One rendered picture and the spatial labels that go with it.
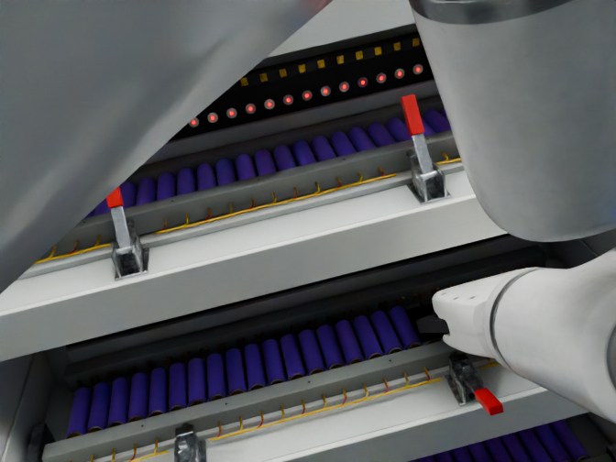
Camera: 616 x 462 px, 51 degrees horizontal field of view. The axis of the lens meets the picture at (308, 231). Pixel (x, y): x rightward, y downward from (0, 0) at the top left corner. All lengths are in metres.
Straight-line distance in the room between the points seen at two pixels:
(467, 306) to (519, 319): 0.09
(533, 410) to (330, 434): 0.19
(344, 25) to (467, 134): 0.28
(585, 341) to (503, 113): 0.15
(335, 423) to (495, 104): 0.43
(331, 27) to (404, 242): 0.19
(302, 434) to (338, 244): 0.19
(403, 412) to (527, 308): 0.23
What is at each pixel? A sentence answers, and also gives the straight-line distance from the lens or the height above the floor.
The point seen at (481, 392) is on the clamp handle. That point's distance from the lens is 0.60.
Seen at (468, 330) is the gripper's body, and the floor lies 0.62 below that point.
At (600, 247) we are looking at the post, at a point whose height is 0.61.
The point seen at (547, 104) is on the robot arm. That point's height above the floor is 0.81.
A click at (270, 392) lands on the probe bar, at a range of 0.64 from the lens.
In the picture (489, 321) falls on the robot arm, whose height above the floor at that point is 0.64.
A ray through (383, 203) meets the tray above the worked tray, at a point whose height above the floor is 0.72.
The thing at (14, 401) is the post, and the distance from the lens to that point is 0.71.
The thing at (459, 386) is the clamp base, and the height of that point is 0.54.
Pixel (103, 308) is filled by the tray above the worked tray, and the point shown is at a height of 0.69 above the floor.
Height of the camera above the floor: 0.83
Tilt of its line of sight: 12 degrees down
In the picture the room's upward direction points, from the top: 13 degrees counter-clockwise
